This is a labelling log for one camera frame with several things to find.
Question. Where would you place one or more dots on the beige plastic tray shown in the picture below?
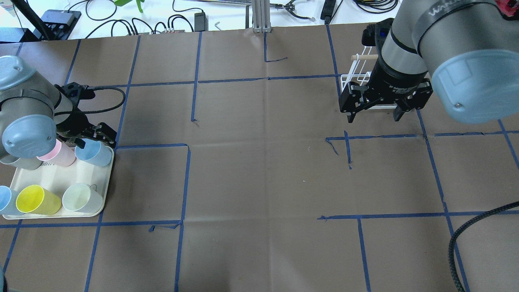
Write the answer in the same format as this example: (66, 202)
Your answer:
(57, 179)

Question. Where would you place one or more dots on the pale green plastic cup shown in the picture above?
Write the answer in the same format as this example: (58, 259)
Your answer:
(82, 198)

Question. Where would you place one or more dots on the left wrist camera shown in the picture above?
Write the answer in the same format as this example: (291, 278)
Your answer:
(76, 92)

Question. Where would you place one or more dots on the black power adapter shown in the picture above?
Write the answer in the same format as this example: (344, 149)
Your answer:
(200, 22)

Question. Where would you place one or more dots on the light blue plastic cup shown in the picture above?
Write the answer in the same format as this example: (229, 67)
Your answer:
(94, 153)

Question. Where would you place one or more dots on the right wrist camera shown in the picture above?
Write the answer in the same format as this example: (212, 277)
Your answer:
(374, 35)

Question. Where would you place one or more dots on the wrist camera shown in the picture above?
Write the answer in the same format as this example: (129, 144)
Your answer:
(374, 35)
(76, 92)

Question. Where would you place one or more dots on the aluminium frame post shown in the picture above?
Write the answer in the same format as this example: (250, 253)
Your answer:
(261, 16)

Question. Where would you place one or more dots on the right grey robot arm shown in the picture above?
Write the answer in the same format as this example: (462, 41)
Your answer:
(464, 51)

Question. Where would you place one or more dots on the pink plastic cup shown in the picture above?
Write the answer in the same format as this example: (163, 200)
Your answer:
(60, 155)

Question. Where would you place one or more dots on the white wire cup rack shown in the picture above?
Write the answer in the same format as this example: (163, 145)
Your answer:
(360, 70)

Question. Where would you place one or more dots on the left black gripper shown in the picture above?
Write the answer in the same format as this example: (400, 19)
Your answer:
(78, 123)

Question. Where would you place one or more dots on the grey plastic cup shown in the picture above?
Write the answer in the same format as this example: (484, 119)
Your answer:
(22, 163)

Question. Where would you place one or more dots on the yellow plastic cup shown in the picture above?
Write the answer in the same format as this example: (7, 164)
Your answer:
(35, 199)

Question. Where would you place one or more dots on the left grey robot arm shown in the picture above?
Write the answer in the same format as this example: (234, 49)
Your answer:
(36, 113)

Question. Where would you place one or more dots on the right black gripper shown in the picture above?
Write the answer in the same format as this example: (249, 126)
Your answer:
(395, 80)

